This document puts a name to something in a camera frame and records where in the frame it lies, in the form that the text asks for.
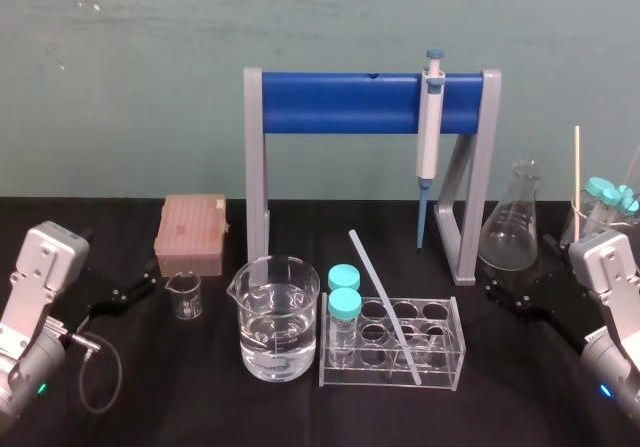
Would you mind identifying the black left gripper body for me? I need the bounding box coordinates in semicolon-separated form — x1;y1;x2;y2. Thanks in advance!
53;259;112;337

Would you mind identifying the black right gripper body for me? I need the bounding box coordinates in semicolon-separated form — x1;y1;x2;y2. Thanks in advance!
537;259;599;351

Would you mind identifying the translucent stirring rod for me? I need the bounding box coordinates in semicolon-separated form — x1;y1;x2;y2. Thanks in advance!
348;229;424;386

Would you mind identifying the glass conical flask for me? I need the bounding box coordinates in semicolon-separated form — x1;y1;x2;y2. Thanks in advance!
476;159;544;274

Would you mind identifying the glass beaker holding tubes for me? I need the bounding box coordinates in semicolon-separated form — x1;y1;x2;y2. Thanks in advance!
558;194;640;249

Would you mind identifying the small glass beaker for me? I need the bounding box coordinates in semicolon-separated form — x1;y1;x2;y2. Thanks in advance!
164;272;203;322

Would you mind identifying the clear tube with teal cap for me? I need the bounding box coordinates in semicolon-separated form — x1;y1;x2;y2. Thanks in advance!
601;188;622;226
616;183;637;224
327;263;363;292
326;287;363;369
584;176;616;233

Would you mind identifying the thin wooden stick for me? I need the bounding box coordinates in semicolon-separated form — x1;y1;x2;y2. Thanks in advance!
572;125;583;241

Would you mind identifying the pink pipette tip box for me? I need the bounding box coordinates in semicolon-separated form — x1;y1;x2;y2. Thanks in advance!
154;194;232;280

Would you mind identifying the clear acrylic tube rack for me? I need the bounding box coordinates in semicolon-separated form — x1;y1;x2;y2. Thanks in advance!
315;290;468;391

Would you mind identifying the black table cloth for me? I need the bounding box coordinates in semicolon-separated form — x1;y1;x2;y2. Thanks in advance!
0;195;640;447

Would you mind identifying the large glass beaker with water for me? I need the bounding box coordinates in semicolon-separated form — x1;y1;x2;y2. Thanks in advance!
225;254;322;383

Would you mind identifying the white and blue pipette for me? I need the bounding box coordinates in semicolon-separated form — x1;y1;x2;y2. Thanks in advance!
415;49;448;256

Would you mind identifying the blue and grey pipette stand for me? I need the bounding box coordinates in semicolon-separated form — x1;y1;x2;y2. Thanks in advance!
243;66;503;286

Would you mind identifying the thin dark cable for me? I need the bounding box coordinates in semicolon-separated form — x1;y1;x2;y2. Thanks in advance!
63;332;125;415

